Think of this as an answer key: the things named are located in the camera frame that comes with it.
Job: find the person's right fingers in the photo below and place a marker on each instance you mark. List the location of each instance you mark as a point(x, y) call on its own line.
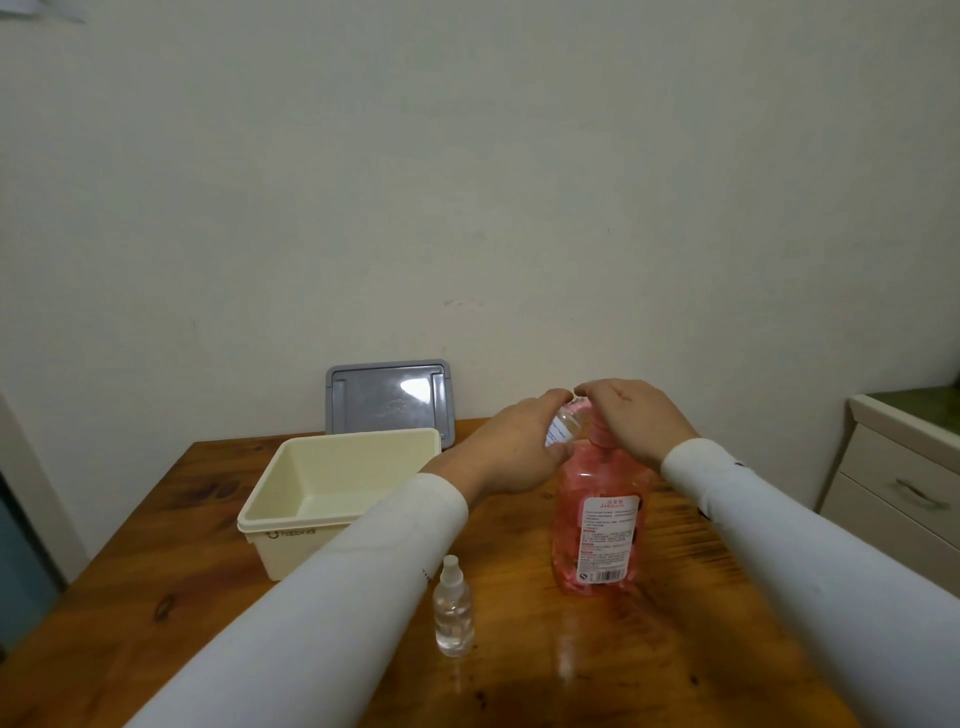
point(596, 390)

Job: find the person's right hand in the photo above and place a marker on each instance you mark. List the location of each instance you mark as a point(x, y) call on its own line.
point(641, 420)

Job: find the small clear spray bottle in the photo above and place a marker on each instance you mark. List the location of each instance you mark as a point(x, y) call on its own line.
point(454, 619)

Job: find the person's right forearm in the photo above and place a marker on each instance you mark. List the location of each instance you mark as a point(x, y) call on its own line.
point(810, 570)

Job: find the person's left forearm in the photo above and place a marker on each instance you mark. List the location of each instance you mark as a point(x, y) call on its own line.
point(330, 600)

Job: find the white drawer cabinet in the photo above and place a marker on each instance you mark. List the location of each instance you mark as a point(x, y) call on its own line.
point(900, 487)

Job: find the cream plastic storage bin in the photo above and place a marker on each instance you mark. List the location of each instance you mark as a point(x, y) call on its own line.
point(330, 480)

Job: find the blue door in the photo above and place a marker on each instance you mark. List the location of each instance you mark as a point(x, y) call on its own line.
point(22, 570)

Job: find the person's left hand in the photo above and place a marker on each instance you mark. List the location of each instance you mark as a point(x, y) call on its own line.
point(506, 454)

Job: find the small clear labelled bottle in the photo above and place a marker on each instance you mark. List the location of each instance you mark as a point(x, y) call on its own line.
point(566, 426)

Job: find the grey plastic bin lid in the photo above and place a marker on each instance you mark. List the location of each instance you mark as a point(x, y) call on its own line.
point(390, 397)

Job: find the person's left thumb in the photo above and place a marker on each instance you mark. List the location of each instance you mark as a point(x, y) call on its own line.
point(559, 454)

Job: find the pink liquid pump bottle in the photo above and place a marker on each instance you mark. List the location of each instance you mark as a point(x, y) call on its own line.
point(596, 525)

